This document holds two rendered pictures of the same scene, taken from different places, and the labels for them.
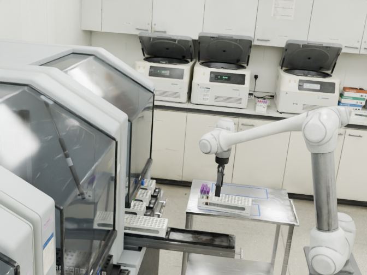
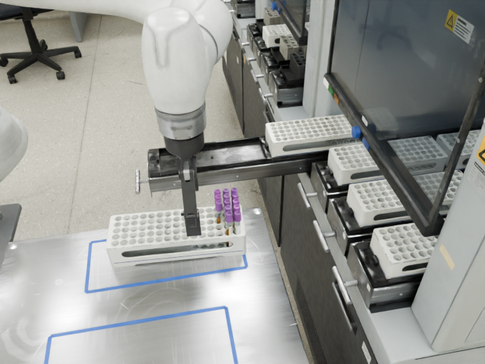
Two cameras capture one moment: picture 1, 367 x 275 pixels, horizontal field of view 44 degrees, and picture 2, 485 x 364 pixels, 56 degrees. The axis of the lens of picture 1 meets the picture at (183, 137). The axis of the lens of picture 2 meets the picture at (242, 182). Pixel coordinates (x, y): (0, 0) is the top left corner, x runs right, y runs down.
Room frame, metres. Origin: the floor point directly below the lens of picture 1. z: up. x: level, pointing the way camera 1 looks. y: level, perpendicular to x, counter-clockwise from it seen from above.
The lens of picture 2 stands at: (3.01, -0.29, 1.60)
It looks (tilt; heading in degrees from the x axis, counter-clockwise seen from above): 41 degrees down; 166
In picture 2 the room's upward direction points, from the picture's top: 1 degrees counter-clockwise
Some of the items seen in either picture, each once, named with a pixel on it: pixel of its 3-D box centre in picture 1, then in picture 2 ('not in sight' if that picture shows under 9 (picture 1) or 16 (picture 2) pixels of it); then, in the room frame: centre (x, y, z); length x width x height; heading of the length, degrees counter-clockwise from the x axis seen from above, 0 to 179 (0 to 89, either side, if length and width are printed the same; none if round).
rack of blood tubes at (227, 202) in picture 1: (224, 203); (177, 235); (2.30, -0.26, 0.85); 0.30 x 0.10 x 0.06; 81
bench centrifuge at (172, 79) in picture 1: (165, 64); not in sight; (4.63, 0.24, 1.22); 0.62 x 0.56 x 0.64; 173
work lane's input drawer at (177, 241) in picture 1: (171, 239); (258, 157); (2.00, 0.02, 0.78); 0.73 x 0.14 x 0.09; 85
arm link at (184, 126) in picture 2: (223, 151); (181, 115); (2.31, -0.22, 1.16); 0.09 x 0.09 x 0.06
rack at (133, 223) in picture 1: (137, 225); (317, 136); (2.01, 0.20, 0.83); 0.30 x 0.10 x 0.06; 85
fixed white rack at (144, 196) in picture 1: (123, 196); (411, 198); (2.33, 0.31, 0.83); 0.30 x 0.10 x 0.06; 85
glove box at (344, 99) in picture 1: (351, 99); not in sight; (4.61, -1.72, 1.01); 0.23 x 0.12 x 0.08; 84
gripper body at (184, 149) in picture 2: (221, 163); (185, 148); (2.31, -0.22, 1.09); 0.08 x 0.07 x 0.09; 171
